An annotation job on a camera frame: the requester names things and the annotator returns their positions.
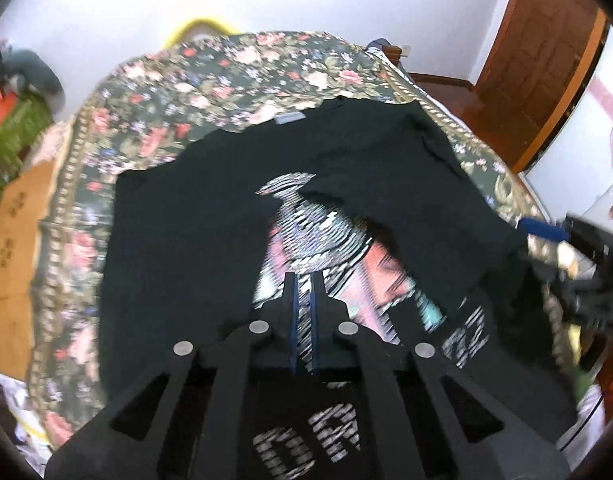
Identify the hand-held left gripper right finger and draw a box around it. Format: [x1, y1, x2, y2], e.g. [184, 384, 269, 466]
[306, 280, 572, 480]

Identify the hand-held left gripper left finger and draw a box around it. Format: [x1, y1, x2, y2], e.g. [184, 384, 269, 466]
[44, 271, 302, 480]

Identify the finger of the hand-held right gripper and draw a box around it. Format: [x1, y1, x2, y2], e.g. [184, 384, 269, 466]
[519, 216, 573, 244]

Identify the black printed t-shirt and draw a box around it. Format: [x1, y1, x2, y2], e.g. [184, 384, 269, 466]
[94, 97, 562, 480]

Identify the wooden door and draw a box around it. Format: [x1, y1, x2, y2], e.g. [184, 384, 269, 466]
[473, 0, 610, 172]

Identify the floral blanket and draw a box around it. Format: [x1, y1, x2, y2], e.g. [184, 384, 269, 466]
[24, 30, 607, 461]

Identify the yellow hoop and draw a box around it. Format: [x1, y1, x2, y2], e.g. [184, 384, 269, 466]
[165, 17, 243, 49]

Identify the green patterned bag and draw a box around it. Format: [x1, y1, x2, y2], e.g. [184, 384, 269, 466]
[0, 94, 55, 202]

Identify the grey plush toy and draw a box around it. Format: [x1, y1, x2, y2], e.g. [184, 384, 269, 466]
[1, 49, 66, 112]

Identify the wooden bed frame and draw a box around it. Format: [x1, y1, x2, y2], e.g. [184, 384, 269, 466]
[369, 37, 476, 93]

